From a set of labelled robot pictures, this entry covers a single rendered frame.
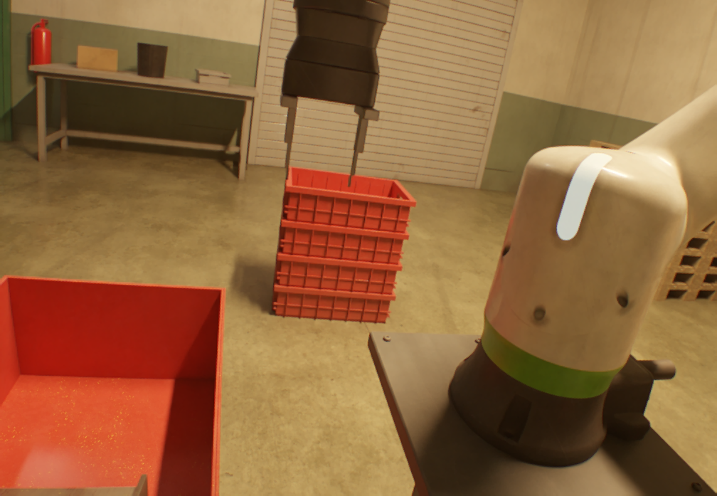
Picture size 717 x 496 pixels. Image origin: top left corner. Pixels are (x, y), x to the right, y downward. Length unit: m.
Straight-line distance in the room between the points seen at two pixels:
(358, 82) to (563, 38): 6.33
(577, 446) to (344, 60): 0.36
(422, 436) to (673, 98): 5.27
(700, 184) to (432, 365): 0.31
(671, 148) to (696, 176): 0.03
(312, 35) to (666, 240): 0.30
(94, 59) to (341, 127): 2.64
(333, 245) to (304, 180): 0.45
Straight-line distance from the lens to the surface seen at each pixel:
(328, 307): 2.30
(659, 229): 0.36
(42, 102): 4.84
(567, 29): 6.71
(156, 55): 4.71
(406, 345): 0.52
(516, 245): 0.38
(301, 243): 2.14
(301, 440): 1.68
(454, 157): 5.97
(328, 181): 2.44
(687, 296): 4.27
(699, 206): 0.52
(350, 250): 2.18
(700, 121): 0.52
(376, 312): 2.35
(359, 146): 0.37
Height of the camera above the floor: 1.19
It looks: 18 degrees down
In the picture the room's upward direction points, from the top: 10 degrees clockwise
